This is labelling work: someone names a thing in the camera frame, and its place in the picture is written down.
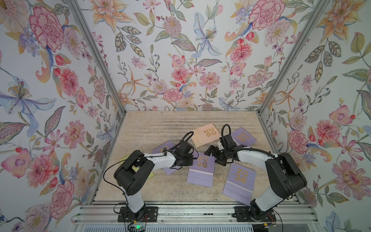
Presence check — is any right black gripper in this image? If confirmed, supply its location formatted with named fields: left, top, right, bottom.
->
left=204, top=145, right=229, bottom=165

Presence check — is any purple calendar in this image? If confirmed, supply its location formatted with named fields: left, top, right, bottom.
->
left=152, top=140, right=179, bottom=176
left=222, top=163, right=256, bottom=206
left=187, top=152, right=215, bottom=187
left=231, top=127, right=257, bottom=147

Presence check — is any peach pink calendar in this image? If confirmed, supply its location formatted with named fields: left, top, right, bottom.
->
left=191, top=123, right=221, bottom=148

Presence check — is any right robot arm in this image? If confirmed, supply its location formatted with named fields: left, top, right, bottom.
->
left=205, top=134, right=307, bottom=221

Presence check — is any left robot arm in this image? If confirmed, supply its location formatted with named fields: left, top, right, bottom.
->
left=114, top=141, right=198, bottom=223

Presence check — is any lime green calendar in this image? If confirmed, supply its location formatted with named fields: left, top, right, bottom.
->
left=120, top=155, right=154, bottom=179

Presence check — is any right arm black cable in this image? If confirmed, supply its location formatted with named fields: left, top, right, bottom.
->
left=221, top=124, right=232, bottom=146

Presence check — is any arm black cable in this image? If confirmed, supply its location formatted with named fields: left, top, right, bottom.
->
left=221, top=124, right=232, bottom=146
left=103, top=131, right=195, bottom=204

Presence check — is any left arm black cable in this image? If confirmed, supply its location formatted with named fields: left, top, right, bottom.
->
left=103, top=131, right=195, bottom=204

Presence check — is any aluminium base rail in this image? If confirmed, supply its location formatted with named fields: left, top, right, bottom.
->
left=72, top=200, right=323, bottom=232

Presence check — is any right aluminium corner post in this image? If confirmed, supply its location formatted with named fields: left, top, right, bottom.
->
left=257, top=0, right=328, bottom=117

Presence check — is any aluminium corner post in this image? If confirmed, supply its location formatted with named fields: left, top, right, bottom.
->
left=65, top=0, right=126, bottom=114
left=257, top=0, right=328, bottom=117

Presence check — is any left aluminium corner post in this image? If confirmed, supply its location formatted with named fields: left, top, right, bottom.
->
left=65, top=0, right=126, bottom=114

